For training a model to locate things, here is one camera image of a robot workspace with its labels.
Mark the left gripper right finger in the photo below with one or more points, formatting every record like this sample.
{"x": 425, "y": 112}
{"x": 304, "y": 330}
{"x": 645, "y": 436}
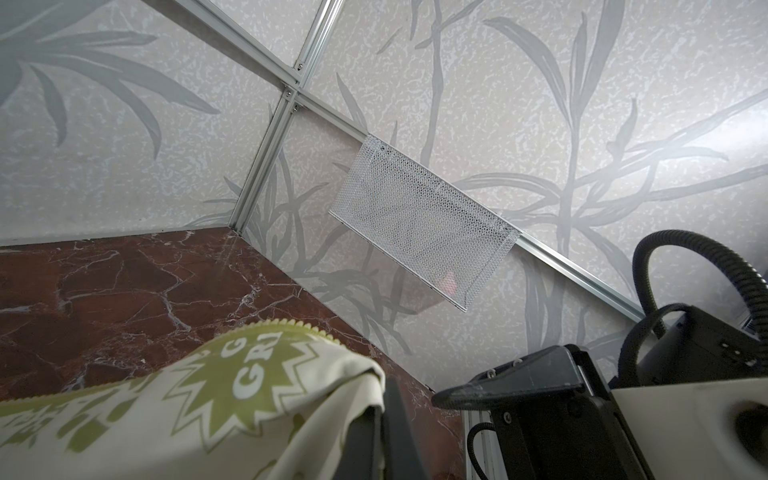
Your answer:
{"x": 402, "y": 456}

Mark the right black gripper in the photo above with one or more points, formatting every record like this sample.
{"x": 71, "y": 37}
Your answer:
{"x": 550, "y": 423}

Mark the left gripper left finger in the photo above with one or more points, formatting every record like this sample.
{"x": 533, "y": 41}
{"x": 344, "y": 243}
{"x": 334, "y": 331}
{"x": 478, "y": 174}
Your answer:
{"x": 362, "y": 451}

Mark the white green printed jacket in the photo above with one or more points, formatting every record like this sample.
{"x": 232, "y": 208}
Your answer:
{"x": 270, "y": 400}

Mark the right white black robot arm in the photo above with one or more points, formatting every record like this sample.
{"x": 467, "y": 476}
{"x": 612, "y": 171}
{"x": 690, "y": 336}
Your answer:
{"x": 697, "y": 348}

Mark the pink object in basket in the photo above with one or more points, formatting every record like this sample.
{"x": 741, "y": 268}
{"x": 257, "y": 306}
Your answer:
{"x": 448, "y": 284}

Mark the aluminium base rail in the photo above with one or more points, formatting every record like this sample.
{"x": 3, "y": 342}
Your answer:
{"x": 482, "y": 444}

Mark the white wire mesh basket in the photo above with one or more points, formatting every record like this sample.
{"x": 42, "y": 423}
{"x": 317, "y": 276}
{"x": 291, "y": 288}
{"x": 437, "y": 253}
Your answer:
{"x": 421, "y": 221}

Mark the aluminium frame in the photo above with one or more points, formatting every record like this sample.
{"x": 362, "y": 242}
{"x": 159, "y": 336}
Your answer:
{"x": 295, "y": 95}

